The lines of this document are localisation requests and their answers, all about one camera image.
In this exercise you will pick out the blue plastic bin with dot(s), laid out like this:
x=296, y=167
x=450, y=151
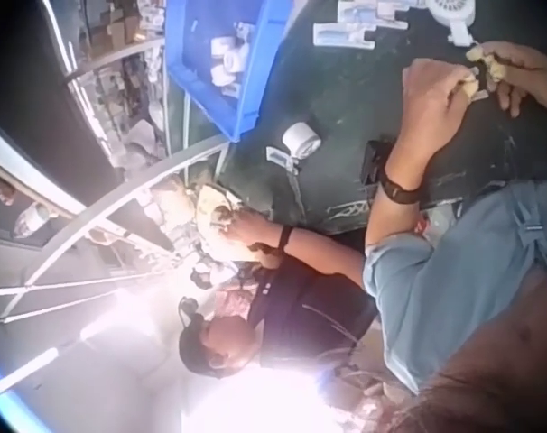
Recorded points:
x=192, y=76

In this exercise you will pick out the person's right fingers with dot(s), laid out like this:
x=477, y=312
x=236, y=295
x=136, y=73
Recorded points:
x=508, y=92

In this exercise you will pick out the white small fan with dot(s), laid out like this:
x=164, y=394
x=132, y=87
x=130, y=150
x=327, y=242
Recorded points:
x=445, y=13

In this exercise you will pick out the white round fan housing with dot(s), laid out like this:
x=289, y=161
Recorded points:
x=300, y=137

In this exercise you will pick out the white metal rack frame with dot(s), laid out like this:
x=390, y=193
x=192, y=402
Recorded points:
x=133, y=189

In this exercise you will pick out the heap of beige parts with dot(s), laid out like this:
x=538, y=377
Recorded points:
x=215, y=212

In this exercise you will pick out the person's left fingers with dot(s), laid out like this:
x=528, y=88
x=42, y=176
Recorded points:
x=468, y=88

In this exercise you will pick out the heap of white round parts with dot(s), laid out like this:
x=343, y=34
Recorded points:
x=230, y=58

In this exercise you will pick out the white plastic tray part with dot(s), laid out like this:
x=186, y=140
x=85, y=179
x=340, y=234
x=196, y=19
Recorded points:
x=341, y=36
x=368, y=11

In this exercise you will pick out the person's left hand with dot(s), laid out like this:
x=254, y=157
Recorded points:
x=429, y=97

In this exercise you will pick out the person's right hand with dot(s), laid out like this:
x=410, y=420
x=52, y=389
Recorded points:
x=524, y=67

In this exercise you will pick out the white plastic bracket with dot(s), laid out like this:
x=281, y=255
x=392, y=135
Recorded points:
x=282, y=159

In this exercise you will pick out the shelf with cartons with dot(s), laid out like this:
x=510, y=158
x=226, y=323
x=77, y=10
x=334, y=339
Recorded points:
x=120, y=58

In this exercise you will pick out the white bottle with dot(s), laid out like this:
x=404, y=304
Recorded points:
x=32, y=221

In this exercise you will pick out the black wrist band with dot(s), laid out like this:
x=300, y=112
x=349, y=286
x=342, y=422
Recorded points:
x=402, y=189

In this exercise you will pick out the small black part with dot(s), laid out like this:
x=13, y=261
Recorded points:
x=484, y=77

